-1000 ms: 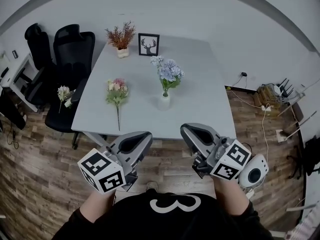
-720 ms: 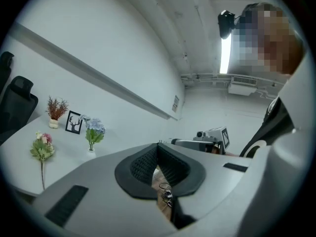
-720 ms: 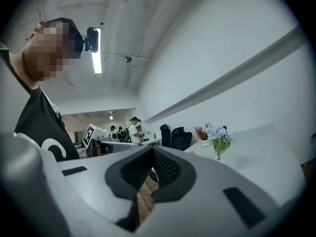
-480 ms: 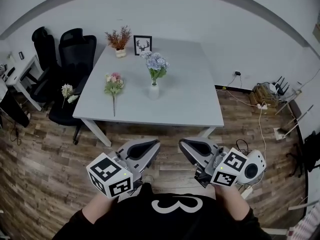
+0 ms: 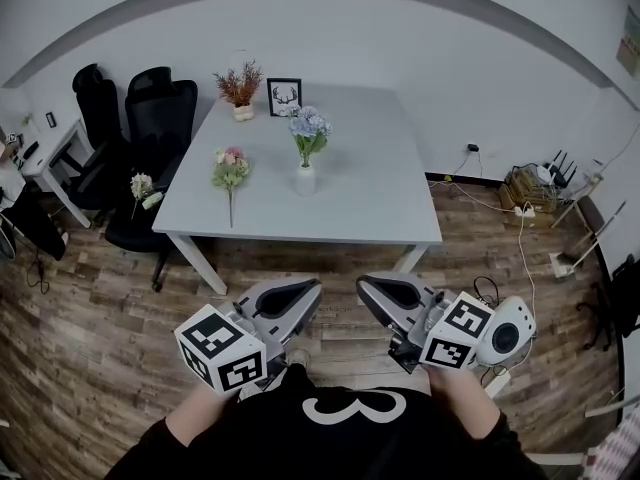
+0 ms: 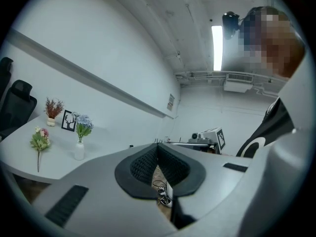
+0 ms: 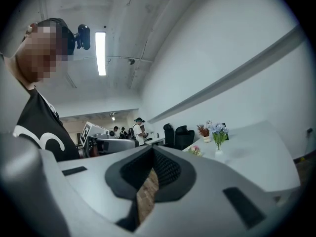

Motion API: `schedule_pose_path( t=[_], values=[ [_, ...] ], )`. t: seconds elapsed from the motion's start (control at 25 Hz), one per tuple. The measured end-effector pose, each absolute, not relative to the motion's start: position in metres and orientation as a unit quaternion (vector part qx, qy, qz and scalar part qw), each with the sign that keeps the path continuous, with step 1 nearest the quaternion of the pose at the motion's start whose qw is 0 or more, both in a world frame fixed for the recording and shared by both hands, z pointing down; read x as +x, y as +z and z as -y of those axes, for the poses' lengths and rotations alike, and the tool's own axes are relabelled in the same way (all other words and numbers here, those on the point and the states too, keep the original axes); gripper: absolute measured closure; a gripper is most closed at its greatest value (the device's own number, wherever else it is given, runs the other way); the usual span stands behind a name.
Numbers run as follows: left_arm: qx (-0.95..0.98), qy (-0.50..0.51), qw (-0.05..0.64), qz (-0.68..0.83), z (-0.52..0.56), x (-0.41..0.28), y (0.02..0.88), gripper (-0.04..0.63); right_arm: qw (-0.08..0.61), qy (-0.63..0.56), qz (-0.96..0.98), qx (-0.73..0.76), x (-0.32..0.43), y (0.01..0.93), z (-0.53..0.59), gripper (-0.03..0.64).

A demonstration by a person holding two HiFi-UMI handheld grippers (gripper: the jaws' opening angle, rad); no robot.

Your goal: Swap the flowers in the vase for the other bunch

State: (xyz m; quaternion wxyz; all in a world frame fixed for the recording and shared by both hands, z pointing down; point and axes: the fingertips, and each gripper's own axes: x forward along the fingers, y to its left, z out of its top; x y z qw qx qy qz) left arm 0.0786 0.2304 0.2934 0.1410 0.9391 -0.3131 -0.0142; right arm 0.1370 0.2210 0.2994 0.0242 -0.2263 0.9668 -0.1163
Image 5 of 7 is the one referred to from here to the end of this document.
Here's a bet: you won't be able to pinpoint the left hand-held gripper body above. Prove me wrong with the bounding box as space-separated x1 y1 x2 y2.
173 300 287 396

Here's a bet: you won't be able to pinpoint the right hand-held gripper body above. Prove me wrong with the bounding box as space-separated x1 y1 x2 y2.
388 290 497 375

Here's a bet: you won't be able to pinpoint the white vase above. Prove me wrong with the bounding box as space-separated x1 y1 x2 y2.
294 162 317 198

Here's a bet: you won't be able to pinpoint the pink flower bouquet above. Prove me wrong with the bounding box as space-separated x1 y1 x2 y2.
211 146 251 229

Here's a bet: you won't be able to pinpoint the blue flower bouquet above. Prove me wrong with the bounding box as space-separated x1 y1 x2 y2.
277 105 333 169

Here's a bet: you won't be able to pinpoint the person's right forearm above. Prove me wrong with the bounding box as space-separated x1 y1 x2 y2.
427 365 501 442

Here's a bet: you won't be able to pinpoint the person's left forearm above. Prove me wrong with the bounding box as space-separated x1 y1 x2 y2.
164 382 241 447

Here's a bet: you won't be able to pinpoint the white flower bunch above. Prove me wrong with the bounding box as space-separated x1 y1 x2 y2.
129 171 166 221

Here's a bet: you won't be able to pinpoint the white round speaker device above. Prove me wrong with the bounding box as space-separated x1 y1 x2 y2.
474 295 538 369

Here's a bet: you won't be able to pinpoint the white table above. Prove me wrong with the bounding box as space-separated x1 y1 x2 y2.
151 83 445 297

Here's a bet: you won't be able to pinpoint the white square floor box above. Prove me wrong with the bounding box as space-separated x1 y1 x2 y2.
548 251 576 279

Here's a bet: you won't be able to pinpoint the person's black shirt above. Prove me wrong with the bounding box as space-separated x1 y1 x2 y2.
104 362 551 480

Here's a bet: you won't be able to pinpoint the pile of brown boxes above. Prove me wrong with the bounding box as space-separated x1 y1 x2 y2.
499 165 556 214

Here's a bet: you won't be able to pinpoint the white router black antennas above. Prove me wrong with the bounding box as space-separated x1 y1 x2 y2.
534 150 579 189

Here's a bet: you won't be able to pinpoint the black swivel chair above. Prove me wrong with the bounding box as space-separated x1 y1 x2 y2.
574 253 640 352

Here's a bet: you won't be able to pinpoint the black framed deer picture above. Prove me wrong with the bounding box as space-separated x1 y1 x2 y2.
266 77 304 118

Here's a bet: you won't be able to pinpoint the dried orange plant white pot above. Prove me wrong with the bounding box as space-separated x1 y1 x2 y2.
212 59 265 123

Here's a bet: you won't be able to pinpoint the pink checked cloth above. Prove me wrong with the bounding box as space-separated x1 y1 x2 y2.
582 412 640 480

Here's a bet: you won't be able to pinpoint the black mesh office chair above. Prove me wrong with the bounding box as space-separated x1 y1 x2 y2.
104 66 200 293
67 62 131 214

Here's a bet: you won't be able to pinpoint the white side desk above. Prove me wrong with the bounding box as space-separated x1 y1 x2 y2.
19 117 94 229

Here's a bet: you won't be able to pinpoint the white power cable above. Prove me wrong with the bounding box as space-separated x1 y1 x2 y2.
517 215 539 319

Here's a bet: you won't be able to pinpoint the wall poster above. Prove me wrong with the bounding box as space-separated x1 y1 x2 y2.
615 5 640 77

